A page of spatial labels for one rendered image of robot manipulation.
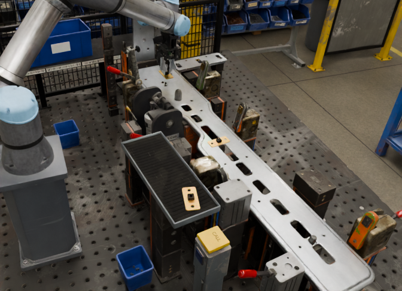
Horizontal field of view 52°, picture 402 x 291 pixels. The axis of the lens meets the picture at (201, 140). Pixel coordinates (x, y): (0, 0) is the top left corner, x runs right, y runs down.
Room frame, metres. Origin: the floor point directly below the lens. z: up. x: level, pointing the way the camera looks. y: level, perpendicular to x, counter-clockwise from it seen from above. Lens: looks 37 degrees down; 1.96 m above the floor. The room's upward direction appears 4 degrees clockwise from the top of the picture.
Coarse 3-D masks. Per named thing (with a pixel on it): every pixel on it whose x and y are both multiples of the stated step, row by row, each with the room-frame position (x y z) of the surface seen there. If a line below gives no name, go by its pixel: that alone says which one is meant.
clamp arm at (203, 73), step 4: (204, 60) 1.68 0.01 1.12; (204, 64) 1.67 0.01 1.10; (208, 64) 1.67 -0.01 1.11; (200, 68) 1.67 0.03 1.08; (204, 68) 1.66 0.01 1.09; (208, 68) 1.67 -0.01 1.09; (200, 72) 1.68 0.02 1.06; (204, 72) 1.66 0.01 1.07; (200, 76) 1.68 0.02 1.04; (204, 76) 1.66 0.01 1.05; (200, 80) 1.66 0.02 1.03; (204, 80) 1.66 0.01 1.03; (196, 84) 1.68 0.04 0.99; (200, 84) 1.65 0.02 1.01; (200, 88) 1.65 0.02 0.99
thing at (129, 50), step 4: (128, 48) 1.54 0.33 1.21; (132, 48) 1.56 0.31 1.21; (136, 48) 1.56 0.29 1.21; (124, 52) 1.54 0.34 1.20; (128, 52) 1.54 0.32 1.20; (132, 52) 1.54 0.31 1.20; (128, 56) 1.56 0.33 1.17; (132, 56) 1.54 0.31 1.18; (132, 60) 1.54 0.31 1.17; (132, 64) 1.54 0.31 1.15; (136, 64) 1.55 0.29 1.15; (132, 68) 1.54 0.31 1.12; (136, 68) 1.54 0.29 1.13; (132, 72) 1.56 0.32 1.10; (136, 72) 1.54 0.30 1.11; (136, 76) 1.54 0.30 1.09
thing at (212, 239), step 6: (210, 228) 0.68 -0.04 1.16; (216, 228) 0.68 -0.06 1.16; (198, 234) 0.66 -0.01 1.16; (204, 234) 0.66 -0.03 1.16; (210, 234) 0.66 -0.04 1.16; (216, 234) 0.66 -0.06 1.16; (222, 234) 0.66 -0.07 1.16; (204, 240) 0.64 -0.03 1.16; (210, 240) 0.64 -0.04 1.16; (216, 240) 0.64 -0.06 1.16; (222, 240) 0.65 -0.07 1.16; (228, 240) 0.65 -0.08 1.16; (204, 246) 0.63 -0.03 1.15; (210, 246) 0.62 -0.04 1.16; (216, 246) 0.63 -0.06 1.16; (222, 246) 0.63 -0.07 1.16; (210, 252) 0.61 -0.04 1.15
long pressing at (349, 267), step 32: (192, 96) 1.56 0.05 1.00; (192, 128) 1.33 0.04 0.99; (224, 128) 1.34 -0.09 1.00; (224, 160) 1.14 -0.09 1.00; (256, 160) 1.15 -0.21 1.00; (256, 192) 0.98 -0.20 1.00; (288, 192) 1.00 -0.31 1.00; (288, 224) 0.86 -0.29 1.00; (320, 224) 0.87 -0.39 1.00; (320, 256) 0.74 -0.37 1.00; (352, 256) 0.75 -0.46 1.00; (320, 288) 0.64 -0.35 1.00; (352, 288) 0.65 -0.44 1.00
